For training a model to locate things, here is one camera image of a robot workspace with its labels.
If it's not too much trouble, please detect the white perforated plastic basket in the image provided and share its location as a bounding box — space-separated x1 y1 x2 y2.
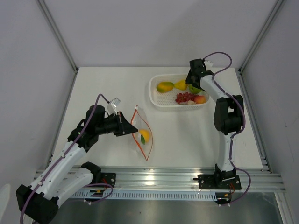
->
149 74 210 111

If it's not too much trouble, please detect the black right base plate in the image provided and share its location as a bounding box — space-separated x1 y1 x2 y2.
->
193 174 242 190

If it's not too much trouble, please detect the aluminium mounting rail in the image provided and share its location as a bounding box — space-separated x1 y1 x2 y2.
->
101 167 286 192

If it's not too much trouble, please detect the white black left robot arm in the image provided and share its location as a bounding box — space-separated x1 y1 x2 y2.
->
16 105 138 224

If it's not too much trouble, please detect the yellow lemon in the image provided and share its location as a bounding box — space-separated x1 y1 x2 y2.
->
174 80 188 91

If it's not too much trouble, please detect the red grape bunch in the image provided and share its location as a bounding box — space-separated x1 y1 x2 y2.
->
175 92 197 104

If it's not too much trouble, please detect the green apple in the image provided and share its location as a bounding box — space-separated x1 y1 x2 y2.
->
188 85 202 95

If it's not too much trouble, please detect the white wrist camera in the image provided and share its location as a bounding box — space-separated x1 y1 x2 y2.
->
107 98 121 114
204 60 214 70

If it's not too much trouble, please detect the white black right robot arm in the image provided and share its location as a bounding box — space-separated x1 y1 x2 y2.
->
185 59 245 189

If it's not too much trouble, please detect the orange with green leaf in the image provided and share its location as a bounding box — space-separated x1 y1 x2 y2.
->
139 129 151 144

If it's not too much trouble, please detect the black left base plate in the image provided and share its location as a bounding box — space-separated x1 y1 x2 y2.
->
91 172 116 188

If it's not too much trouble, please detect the clear zip bag orange zipper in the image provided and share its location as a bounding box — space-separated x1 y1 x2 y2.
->
130 105 154 161

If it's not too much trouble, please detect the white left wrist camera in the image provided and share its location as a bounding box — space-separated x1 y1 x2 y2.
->
107 98 121 114

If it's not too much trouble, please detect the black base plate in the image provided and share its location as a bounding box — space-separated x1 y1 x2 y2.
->
91 172 116 188
193 174 242 190

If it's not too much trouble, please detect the red orange peach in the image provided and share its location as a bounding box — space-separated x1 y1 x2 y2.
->
194 95 206 104

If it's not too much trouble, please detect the green yellow mango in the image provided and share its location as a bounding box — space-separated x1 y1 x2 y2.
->
156 82 174 93

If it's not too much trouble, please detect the white slotted cable duct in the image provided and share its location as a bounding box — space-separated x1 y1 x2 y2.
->
71 189 217 201

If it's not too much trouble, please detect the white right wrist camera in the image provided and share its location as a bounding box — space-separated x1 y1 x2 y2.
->
204 60 214 70

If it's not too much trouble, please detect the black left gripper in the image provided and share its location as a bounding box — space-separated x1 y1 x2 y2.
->
96 111 138 137

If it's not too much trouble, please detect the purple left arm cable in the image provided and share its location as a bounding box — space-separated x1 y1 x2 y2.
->
19 93 113 224

